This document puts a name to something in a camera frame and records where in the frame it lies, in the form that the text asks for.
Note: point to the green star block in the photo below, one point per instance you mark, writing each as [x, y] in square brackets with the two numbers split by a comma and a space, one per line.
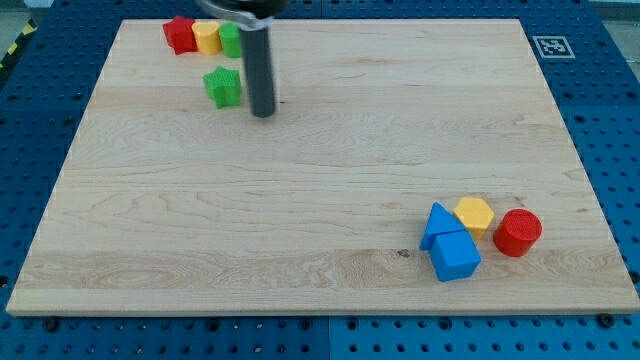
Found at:
[223, 87]

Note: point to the black robot arm end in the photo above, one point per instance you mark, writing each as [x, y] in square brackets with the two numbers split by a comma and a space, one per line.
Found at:
[249, 15]

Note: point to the red star block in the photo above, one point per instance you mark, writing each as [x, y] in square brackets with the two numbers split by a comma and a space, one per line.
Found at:
[179, 35]

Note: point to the blue triangle block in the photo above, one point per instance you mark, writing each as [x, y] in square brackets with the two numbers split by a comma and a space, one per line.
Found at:
[440, 221]

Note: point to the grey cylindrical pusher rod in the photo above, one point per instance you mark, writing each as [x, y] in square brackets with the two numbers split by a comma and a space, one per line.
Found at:
[257, 62]

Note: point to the blue cube block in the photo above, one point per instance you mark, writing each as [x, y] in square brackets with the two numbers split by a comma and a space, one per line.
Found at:
[454, 256]

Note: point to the yellow hexagon block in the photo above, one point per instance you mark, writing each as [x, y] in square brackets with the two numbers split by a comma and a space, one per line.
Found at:
[476, 215]

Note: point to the green cylinder block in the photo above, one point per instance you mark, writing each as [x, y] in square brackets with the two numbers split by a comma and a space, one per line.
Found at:
[230, 40]

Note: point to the yellow heart block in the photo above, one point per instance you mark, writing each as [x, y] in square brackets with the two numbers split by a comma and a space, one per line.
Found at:
[206, 35]

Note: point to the red cylinder block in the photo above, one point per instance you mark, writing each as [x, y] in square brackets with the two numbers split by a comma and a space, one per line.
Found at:
[517, 232]

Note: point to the white fiducial marker tag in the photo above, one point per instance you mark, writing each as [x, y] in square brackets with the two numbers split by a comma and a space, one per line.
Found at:
[553, 47]

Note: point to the black screw bolt left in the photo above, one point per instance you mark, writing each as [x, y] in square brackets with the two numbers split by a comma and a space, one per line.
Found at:
[50, 324]

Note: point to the black screw bolt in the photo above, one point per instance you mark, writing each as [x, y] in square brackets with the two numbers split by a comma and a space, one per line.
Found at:
[605, 320]
[50, 324]

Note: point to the black screw bolt right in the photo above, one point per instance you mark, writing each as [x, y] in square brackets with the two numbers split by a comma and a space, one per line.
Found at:
[605, 320]

